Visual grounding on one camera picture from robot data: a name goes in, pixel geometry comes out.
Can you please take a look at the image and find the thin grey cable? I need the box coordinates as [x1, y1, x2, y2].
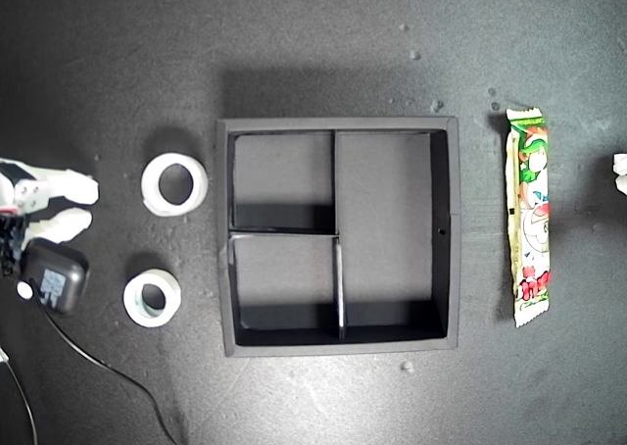
[0, 346, 39, 445]

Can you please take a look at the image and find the small white tape roll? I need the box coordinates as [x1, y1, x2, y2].
[121, 267, 183, 328]

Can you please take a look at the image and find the black camera cable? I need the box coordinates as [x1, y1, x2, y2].
[43, 310, 180, 445]

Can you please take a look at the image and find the black tray with wells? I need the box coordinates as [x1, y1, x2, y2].
[216, 115, 461, 359]

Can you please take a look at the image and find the snack bar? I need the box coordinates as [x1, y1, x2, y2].
[504, 106, 552, 329]

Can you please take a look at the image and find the large white tape roll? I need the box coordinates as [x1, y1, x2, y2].
[140, 152, 210, 218]

